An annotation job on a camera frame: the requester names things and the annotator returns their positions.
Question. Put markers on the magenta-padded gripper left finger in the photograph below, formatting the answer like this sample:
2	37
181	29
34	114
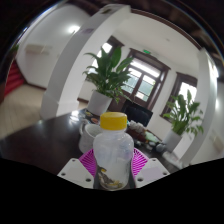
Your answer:
87	163

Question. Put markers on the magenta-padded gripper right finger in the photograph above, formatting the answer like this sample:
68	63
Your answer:
140	163

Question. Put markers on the clear bottle with yellow cap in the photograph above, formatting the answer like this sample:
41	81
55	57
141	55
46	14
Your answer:
113	146

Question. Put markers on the white speckled mug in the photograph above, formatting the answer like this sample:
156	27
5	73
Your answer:
86	136

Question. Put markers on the green cloth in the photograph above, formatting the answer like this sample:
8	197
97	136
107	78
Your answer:
151	137

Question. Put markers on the tray of small jars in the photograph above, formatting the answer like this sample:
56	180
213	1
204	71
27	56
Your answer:
136	126

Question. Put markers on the black chair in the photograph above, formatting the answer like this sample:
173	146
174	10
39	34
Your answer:
138	115

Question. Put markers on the tall-leaf plant in white pot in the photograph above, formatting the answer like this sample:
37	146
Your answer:
183	116

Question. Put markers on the dark-framed window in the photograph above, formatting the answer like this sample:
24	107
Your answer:
185	88
108	46

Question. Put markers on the broad-leaf plant in white pot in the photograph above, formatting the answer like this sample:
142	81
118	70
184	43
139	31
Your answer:
106	76

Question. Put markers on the green exit sign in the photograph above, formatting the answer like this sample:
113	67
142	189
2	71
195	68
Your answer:
146	51

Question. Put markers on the red carpeted staircase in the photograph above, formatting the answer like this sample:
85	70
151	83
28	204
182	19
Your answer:
14	78

